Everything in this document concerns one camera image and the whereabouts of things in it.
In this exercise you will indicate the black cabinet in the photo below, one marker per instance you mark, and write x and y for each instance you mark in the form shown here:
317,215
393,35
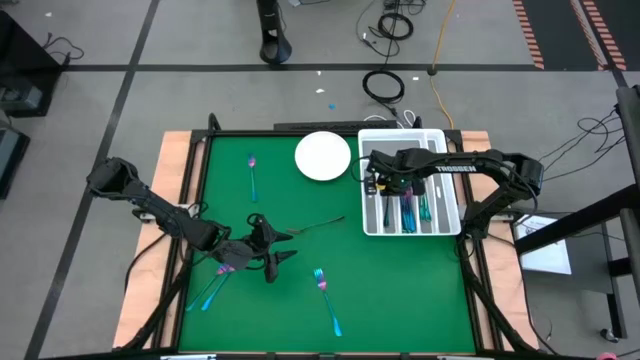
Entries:
25,65

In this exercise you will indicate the black table frame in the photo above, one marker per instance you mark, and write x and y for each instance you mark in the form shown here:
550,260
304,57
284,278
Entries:
240,133

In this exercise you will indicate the iridescent rainbow spoon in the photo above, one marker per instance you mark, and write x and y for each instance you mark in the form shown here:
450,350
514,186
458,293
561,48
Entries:
425,210
295,231

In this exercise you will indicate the black metal rig stand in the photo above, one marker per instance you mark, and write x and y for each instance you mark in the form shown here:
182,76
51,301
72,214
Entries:
631,150

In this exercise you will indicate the white paper sheet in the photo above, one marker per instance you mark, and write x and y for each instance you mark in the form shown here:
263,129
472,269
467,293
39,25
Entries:
550,255

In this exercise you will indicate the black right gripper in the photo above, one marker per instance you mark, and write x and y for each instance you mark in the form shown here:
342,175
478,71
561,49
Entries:
395,170

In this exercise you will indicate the white cutlery organizer tray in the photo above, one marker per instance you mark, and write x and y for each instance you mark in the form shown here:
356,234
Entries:
380,142

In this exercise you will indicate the black striped floor mat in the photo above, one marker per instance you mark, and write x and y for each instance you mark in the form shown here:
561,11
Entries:
555,30

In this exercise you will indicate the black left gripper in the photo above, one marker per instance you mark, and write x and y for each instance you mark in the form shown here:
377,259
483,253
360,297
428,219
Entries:
237,252

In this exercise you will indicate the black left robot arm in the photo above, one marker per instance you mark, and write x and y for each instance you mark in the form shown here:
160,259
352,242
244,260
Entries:
160,215

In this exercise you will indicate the white round plate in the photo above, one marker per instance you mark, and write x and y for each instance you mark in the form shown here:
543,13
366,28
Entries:
322,156

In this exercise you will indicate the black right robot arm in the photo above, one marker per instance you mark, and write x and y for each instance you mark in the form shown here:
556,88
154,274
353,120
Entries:
455,168

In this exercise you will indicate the black floor stand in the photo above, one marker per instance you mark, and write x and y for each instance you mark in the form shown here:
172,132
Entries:
274,50

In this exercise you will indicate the black equipment case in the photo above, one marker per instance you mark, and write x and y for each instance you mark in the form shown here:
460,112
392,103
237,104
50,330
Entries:
12,160

